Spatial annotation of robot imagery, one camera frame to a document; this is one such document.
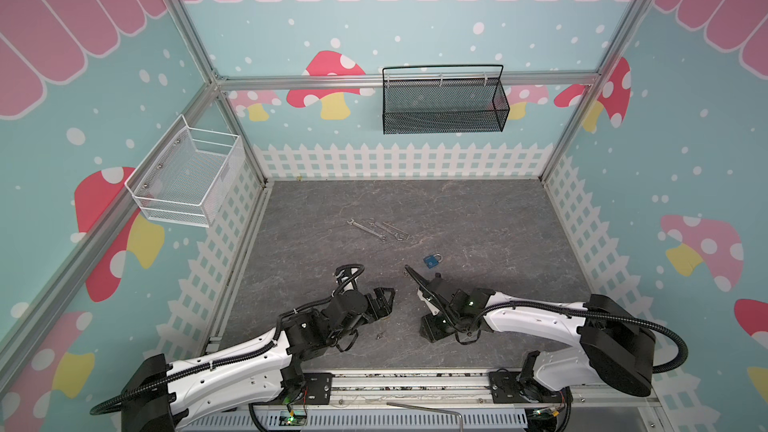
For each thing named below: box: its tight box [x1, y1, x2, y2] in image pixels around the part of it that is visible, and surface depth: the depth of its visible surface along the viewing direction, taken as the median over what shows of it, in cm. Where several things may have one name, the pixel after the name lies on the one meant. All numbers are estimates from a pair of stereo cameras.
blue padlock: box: [423, 253, 443, 269], surface depth 99 cm
